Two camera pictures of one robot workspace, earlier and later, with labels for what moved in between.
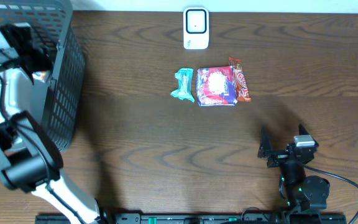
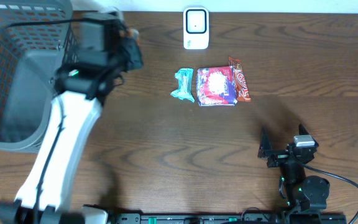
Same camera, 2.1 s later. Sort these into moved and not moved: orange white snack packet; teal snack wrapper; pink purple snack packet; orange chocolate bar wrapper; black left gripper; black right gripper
Moved: black left gripper; orange white snack packet
Not moved: black right gripper; teal snack wrapper; orange chocolate bar wrapper; pink purple snack packet
